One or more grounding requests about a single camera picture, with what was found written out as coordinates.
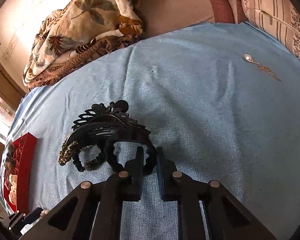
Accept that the black hair claw clip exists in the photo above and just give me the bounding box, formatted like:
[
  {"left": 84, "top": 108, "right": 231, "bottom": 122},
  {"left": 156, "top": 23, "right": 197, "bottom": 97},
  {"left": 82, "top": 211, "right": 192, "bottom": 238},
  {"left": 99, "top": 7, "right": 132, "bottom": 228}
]
[{"left": 66, "top": 100, "right": 150, "bottom": 146}]

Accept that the striped floral pillow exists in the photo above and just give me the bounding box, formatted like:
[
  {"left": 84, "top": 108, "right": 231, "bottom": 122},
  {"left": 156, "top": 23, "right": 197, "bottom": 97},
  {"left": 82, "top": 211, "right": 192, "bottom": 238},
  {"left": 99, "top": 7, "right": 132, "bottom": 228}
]
[{"left": 241, "top": 0, "right": 300, "bottom": 60}]

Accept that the red tray box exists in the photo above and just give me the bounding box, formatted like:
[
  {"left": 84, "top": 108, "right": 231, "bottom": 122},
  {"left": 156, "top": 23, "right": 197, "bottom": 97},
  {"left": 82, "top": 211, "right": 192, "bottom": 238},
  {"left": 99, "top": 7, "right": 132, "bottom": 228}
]
[{"left": 3, "top": 133, "right": 37, "bottom": 213}]

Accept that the white dotted scrunchie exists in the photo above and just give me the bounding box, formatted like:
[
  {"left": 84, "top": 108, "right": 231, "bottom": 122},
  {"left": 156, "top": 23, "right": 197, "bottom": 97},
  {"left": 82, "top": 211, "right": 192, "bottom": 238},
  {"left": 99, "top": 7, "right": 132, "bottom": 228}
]
[{"left": 8, "top": 174, "right": 18, "bottom": 205}]

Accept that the light blue cloth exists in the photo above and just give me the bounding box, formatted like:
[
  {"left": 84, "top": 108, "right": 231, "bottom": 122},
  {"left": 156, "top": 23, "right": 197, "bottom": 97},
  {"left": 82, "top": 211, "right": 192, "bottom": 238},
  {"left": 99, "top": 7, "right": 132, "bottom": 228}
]
[{"left": 7, "top": 23, "right": 300, "bottom": 239}]

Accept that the black scalloped hair tie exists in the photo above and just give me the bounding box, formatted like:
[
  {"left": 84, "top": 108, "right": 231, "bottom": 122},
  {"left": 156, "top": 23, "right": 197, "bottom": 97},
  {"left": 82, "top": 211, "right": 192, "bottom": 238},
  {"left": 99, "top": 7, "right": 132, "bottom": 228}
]
[{"left": 104, "top": 138, "right": 158, "bottom": 177}]

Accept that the leaf pattern blanket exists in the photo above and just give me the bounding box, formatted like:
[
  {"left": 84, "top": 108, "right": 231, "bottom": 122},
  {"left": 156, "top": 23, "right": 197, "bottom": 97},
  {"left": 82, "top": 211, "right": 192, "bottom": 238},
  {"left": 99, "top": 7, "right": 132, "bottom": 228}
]
[{"left": 23, "top": 0, "right": 143, "bottom": 90}]

